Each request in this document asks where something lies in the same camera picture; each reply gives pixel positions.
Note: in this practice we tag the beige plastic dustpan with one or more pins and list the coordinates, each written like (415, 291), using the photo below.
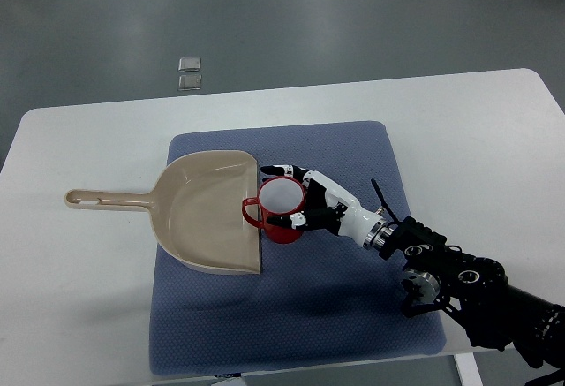
(195, 211)

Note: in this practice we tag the lower metal floor plate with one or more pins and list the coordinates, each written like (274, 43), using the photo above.
(189, 82)

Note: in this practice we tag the upper metal floor plate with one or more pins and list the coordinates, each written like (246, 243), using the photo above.
(189, 64)

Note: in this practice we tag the red mug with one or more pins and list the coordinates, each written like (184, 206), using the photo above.
(278, 196)

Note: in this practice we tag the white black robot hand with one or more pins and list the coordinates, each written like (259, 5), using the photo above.
(330, 207)

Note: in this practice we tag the metal floor plate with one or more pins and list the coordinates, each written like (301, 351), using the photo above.
(189, 82)
(189, 64)

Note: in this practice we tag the blue-grey fabric mat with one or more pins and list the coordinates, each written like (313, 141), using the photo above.
(320, 300)

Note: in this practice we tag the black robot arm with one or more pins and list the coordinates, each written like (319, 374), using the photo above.
(475, 293)

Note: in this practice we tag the white table leg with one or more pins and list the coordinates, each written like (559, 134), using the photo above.
(467, 369)

